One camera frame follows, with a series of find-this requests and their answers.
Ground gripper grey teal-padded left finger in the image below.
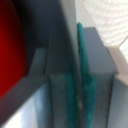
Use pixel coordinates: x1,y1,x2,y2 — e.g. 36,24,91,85
29,48,76,128

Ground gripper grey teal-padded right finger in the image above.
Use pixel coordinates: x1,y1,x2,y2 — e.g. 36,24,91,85
77,23,117,128

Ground red toy tomato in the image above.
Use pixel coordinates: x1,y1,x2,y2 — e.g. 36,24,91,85
0,0,26,97

